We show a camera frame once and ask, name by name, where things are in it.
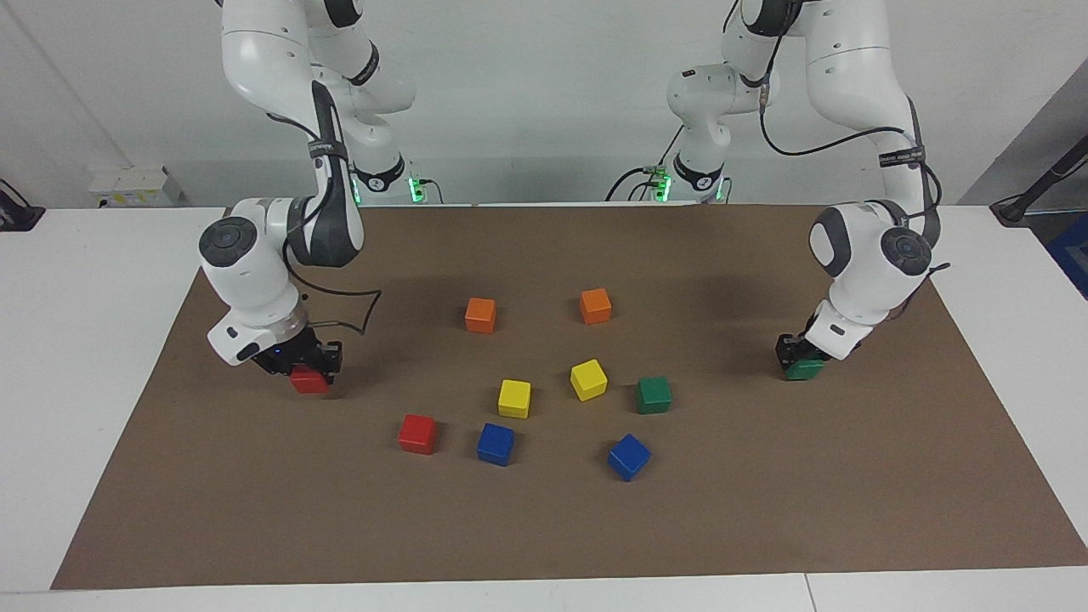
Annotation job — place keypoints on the white wall box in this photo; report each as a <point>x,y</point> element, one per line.
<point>136,187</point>

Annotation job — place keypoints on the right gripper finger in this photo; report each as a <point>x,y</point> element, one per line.
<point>331,355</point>

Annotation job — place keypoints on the green block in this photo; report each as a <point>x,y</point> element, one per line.
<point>804,371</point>
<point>654,396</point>

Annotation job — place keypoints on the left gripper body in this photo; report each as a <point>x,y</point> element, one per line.
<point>801,347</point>

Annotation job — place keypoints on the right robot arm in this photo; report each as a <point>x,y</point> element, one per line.
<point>255,68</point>

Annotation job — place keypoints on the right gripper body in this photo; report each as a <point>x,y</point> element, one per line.
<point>293,353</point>

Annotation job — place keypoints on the yellow block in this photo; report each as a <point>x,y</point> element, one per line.
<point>589,380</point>
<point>514,399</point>

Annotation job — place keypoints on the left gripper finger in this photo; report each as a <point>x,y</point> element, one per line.
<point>783,350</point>

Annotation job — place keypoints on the black stand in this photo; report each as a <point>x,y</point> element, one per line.
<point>1033,191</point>
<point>15,214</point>

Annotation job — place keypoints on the blue block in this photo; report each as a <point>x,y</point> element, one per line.
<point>629,458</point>
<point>495,445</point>

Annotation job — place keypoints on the red block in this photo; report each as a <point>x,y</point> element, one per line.
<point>309,382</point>
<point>417,434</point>

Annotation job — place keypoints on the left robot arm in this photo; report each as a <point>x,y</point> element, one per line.
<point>850,59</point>

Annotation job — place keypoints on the orange block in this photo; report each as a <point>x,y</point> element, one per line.
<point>480,316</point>
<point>596,307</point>

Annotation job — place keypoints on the blue box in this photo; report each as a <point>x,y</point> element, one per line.
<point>1073,255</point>

